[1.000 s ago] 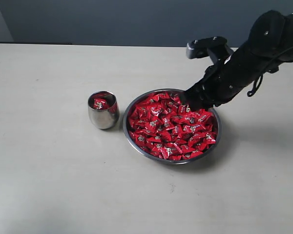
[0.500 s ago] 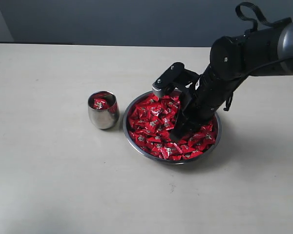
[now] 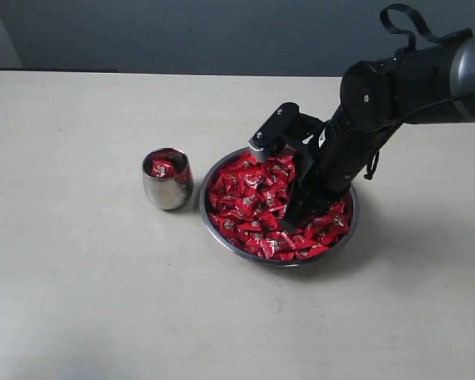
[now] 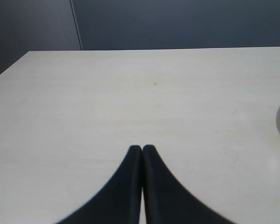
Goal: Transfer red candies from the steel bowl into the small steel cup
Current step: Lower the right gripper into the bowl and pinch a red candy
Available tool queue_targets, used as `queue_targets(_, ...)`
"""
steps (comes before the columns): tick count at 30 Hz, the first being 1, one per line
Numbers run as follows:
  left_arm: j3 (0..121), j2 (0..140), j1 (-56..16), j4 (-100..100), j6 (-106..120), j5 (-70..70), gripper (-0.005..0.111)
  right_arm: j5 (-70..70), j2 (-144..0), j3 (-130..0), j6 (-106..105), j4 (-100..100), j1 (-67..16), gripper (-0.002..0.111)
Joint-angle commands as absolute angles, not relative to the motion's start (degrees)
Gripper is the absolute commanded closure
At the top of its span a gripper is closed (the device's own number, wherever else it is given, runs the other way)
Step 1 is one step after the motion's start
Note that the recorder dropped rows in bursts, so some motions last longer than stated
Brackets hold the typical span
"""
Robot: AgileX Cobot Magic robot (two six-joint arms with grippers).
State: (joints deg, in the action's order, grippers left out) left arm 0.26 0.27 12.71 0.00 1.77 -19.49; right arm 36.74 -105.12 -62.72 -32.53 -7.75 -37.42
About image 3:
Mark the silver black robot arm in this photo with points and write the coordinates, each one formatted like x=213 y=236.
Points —
x=435 y=85

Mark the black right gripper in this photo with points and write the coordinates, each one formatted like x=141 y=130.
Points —
x=345 y=147

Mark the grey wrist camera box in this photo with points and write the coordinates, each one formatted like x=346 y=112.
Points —
x=270 y=139

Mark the stainless steel plate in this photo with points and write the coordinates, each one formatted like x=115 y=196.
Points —
x=352 y=200

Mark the red candy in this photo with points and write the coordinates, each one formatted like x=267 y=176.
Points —
x=271 y=247
x=163 y=169
x=231 y=182
x=340 y=225

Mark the stainless steel cup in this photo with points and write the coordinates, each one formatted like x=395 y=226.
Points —
x=171 y=193

